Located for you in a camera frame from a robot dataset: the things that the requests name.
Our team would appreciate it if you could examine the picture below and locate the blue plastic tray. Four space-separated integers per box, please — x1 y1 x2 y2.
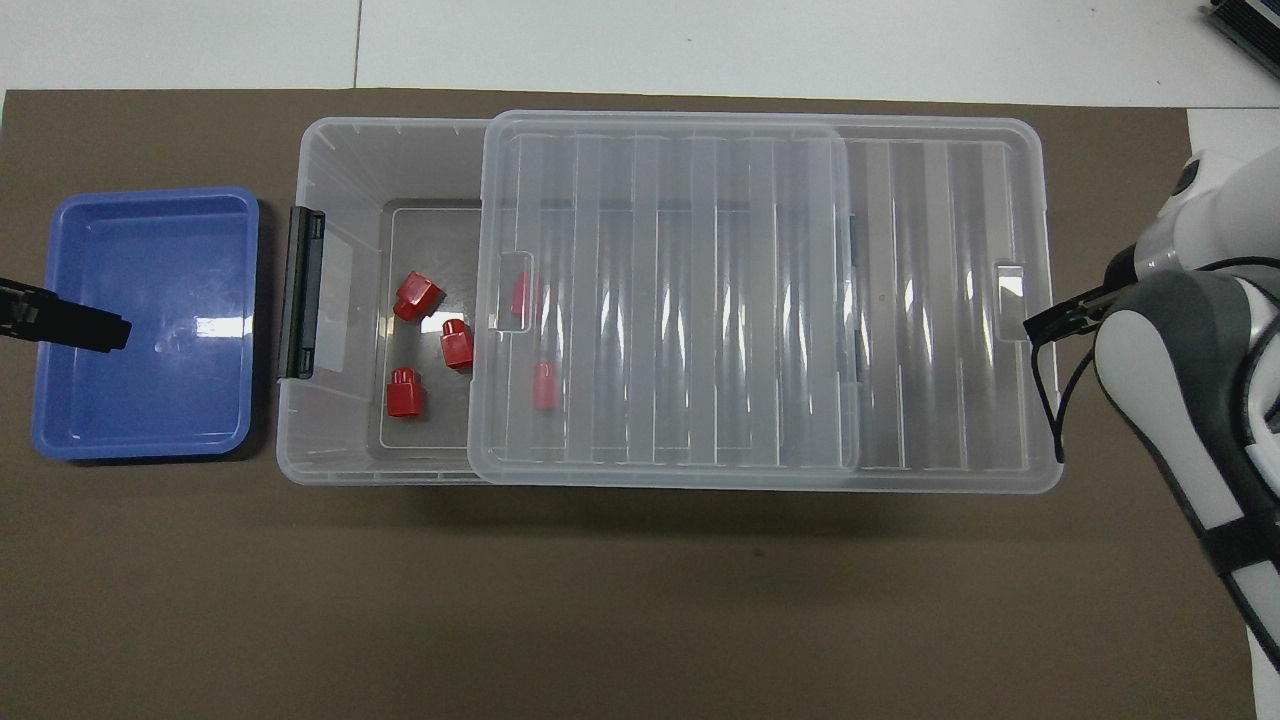
30 186 261 463

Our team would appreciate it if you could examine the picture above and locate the clear ribbed plastic lid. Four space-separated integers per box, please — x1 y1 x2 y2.
468 110 1063 494

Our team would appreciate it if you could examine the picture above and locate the black ribbed device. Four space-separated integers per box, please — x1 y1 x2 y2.
1200 0 1280 81

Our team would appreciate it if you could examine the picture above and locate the brown table mat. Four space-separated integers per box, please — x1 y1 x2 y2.
0 88 1259 720

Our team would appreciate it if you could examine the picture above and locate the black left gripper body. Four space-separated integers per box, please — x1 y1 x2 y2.
0 278 46 339

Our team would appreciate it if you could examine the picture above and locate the dark grey box latch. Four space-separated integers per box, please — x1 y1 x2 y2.
278 207 327 381

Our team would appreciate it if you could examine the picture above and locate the clear plastic storage box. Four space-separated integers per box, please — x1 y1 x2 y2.
275 117 871 487

